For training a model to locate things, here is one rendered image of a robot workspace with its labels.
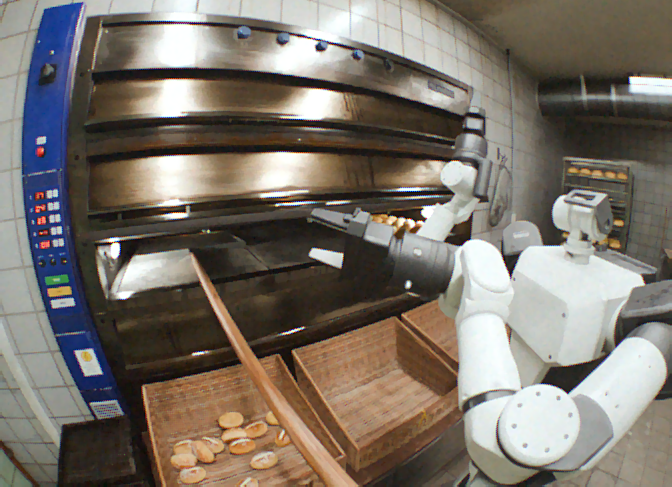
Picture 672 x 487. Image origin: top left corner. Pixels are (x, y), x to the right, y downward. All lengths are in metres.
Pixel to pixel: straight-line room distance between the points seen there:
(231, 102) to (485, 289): 0.86
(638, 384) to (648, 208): 4.72
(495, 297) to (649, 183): 4.74
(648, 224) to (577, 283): 4.57
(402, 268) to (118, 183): 0.82
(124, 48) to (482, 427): 1.16
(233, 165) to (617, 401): 1.02
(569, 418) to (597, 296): 0.24
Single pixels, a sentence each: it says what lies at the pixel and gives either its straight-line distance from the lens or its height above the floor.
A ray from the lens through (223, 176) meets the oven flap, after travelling 0.94.
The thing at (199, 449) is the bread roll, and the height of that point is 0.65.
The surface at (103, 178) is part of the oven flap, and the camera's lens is 0.96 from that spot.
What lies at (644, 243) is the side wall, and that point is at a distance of 5.08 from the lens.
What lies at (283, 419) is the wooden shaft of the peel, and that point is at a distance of 0.44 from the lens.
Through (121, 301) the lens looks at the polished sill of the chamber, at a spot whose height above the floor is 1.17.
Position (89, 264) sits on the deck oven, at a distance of 1.01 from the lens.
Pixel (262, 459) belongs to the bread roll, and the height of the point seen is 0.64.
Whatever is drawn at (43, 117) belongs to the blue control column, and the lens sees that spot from 1.02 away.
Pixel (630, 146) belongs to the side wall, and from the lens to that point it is 5.07.
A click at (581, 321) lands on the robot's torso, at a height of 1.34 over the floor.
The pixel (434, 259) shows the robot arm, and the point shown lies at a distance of 0.41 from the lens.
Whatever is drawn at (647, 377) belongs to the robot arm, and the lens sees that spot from 0.38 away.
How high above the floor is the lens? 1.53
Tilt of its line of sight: 12 degrees down
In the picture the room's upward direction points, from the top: straight up
